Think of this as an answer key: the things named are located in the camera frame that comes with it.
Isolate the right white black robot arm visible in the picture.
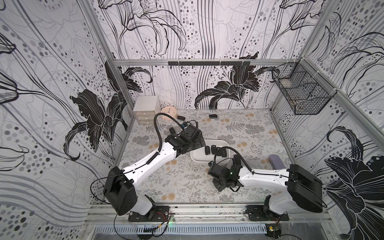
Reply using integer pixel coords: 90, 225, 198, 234
208, 147, 327, 219

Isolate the white slotted cable duct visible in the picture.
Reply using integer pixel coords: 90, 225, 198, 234
95, 224, 267, 235

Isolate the black flip key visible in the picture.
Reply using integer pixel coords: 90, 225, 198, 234
211, 145, 217, 155

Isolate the white rectangular storage box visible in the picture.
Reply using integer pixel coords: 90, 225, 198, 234
190, 140, 232, 165

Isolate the grey oval pad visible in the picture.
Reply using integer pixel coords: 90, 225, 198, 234
269, 155, 286, 170

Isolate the white mini drawer cabinet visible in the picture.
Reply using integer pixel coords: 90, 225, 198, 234
133, 96, 161, 125

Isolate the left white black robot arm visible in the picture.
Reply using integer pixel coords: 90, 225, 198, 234
103, 113, 206, 216

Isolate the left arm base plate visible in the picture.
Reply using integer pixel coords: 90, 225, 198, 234
128, 205, 170, 223

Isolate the peach round alarm clock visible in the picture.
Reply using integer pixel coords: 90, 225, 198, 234
161, 106, 178, 121

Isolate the black wire wall basket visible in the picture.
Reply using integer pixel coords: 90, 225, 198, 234
272, 63, 337, 115

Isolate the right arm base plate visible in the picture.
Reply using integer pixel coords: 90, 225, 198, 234
246, 205, 289, 222

